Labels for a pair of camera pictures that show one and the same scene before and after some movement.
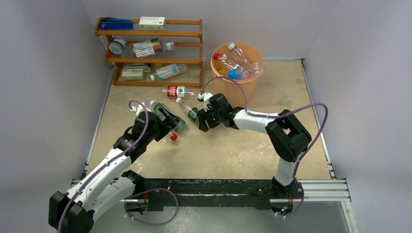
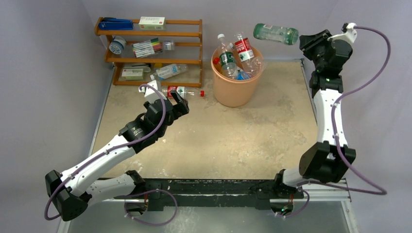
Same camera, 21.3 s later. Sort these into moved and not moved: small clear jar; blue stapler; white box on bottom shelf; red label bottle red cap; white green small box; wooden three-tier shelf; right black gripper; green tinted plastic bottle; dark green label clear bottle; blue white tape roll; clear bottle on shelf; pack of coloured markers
Moved: dark green label clear bottle; red label bottle red cap; green tinted plastic bottle; right black gripper
Not moved: white box on bottom shelf; white green small box; wooden three-tier shelf; blue stapler; pack of coloured markers; small clear jar; blue white tape roll; clear bottle on shelf
